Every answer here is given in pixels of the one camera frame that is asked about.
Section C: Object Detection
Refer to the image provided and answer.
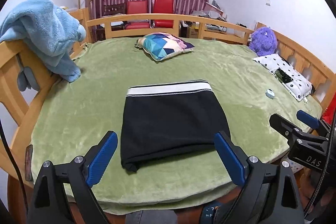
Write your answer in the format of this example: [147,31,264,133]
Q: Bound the white pillow with black dots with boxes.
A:
[253,53,312,102]

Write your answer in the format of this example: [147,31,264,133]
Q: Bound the dark wooden chair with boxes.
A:
[96,2,127,42]

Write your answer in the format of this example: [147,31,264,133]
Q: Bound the light blue plush blanket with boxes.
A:
[1,0,86,83]

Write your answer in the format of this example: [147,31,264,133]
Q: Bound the black phone on pillow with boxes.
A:
[274,68,293,84]

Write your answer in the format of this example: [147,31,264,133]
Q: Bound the black pants with white stripe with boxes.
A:
[120,80,231,172]

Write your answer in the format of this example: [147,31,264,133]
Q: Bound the red chair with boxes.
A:
[152,0,174,28]
[123,0,151,30]

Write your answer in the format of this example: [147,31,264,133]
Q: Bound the colourful geometric pillow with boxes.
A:
[134,32,195,62]

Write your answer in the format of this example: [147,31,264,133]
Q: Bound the small light blue case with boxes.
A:
[265,89,275,100]

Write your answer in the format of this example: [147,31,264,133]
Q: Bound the purple plush toy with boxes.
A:
[249,27,277,56]

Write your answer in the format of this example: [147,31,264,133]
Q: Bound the wooden bed frame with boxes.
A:
[0,7,336,224]

